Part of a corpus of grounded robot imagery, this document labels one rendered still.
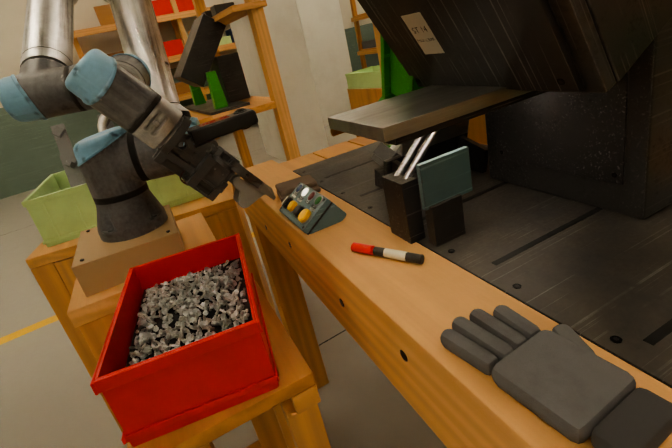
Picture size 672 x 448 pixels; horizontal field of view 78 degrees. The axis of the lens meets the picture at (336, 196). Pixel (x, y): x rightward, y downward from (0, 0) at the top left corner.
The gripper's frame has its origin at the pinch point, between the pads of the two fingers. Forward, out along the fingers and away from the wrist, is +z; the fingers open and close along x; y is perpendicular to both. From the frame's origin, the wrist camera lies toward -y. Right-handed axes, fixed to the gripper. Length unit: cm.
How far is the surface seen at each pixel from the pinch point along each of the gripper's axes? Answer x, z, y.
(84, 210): -84, -15, 44
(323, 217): 2.3, 10.9, -2.0
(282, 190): -18.9, 9.7, -1.5
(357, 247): 16.2, 11.6, -1.2
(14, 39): -695, -171, 53
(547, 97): 24.6, 18.1, -39.2
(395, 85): 4.8, 4.8, -29.6
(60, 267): -79, -10, 62
